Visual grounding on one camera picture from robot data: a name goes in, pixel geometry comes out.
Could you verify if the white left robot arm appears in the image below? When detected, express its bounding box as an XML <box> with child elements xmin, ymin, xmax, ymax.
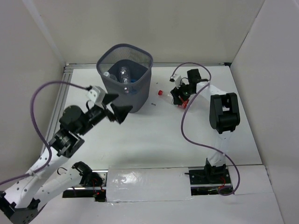
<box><xmin>0</xmin><ymin>94</ymin><xmax>133</xmax><ymax>224</ymax></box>

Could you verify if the silver reflective tape sheet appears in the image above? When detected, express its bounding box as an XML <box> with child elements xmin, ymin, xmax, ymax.
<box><xmin>106</xmin><ymin>168</ymin><xmax>192</xmax><ymax>202</ymax></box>

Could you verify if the grey mesh waste bin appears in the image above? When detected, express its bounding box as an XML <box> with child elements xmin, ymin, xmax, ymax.
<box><xmin>96</xmin><ymin>43</ymin><xmax>153</xmax><ymax>113</ymax></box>

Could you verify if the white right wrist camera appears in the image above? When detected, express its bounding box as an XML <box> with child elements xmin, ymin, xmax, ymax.
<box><xmin>170</xmin><ymin>73</ymin><xmax>183</xmax><ymax>89</ymax></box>

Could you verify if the aluminium frame rail left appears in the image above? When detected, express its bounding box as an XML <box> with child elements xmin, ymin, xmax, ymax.
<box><xmin>38</xmin><ymin>69</ymin><xmax>73</xmax><ymax>166</ymax></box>

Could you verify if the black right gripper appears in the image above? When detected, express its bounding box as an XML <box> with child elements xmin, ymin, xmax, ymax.
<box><xmin>171</xmin><ymin>80</ymin><xmax>195</xmax><ymax>105</ymax></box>

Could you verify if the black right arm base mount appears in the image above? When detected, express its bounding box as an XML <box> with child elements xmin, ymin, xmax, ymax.
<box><xmin>185</xmin><ymin>167</ymin><xmax>231</xmax><ymax>186</ymax></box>

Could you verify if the clear bottle blue-white cap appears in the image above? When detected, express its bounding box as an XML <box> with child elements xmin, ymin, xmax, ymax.
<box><xmin>119</xmin><ymin>66</ymin><xmax>131</xmax><ymax>84</ymax></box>

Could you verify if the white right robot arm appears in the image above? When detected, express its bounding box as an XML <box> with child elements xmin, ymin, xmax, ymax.
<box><xmin>170</xmin><ymin>69</ymin><xmax>240</xmax><ymax>183</ymax></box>

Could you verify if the green blue label bottle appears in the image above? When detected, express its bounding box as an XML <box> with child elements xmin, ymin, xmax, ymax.
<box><xmin>103</xmin><ymin>71</ymin><xmax>118</xmax><ymax>82</ymax></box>

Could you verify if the aluminium frame rail back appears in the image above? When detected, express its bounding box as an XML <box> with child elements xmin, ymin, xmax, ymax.
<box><xmin>64</xmin><ymin>63</ymin><xmax>232</xmax><ymax>70</ymax></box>

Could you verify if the red label red cap bottle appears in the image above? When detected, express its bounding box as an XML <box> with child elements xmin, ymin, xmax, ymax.
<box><xmin>157</xmin><ymin>90</ymin><xmax>190</xmax><ymax>110</ymax></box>

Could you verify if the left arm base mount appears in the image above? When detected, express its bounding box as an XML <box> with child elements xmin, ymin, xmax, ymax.
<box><xmin>62</xmin><ymin>161</ymin><xmax>108</xmax><ymax>202</ymax></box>

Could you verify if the aluminium frame rail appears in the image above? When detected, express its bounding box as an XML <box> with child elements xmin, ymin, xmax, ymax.
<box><xmin>38</xmin><ymin>69</ymin><xmax>73</xmax><ymax>166</ymax></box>
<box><xmin>64</xmin><ymin>63</ymin><xmax>232</xmax><ymax>70</ymax></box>

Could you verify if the blue label blue cap bottle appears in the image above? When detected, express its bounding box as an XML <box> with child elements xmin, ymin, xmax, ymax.
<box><xmin>127</xmin><ymin>79</ymin><xmax>139</xmax><ymax>95</ymax></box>

